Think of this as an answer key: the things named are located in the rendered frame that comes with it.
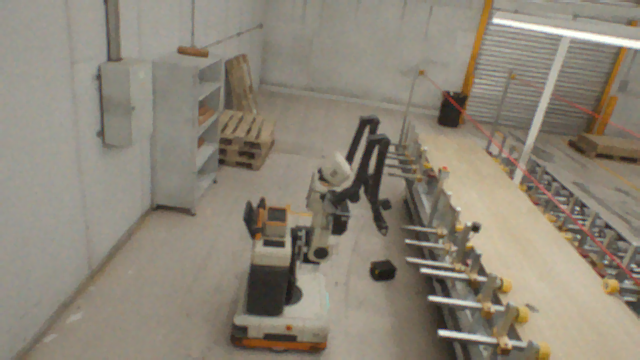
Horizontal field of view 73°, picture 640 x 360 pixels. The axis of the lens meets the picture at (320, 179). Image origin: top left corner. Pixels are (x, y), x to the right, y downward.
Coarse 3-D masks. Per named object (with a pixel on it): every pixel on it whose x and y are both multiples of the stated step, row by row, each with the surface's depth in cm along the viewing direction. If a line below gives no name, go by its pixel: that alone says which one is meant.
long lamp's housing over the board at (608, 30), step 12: (540, 24) 270; (552, 24) 255; (564, 24) 242; (576, 24) 231; (588, 24) 221; (600, 24) 211; (612, 24) 202; (612, 36) 198; (624, 36) 190; (636, 36) 182
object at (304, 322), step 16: (304, 272) 345; (304, 288) 326; (320, 288) 329; (240, 304) 301; (304, 304) 310; (320, 304) 312; (240, 320) 289; (256, 320) 290; (272, 320) 291; (288, 320) 293; (304, 320) 296; (320, 320) 297; (240, 336) 293; (256, 336) 293; (272, 336) 293; (288, 336) 294; (304, 336) 295; (320, 336) 296
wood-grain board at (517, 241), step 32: (448, 160) 455; (480, 160) 471; (480, 192) 386; (512, 192) 397; (512, 224) 334; (544, 224) 342; (512, 256) 289; (544, 256) 295; (576, 256) 301; (512, 288) 254; (544, 288) 259; (576, 288) 264; (512, 320) 227; (544, 320) 231; (576, 320) 235; (608, 320) 239; (576, 352) 212; (608, 352) 215
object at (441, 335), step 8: (440, 336) 201; (448, 336) 201; (456, 336) 201; (464, 336) 202; (472, 336) 203; (480, 336) 204; (472, 344) 202; (480, 344) 202; (488, 344) 202; (496, 344) 202; (512, 344) 202; (520, 344) 202
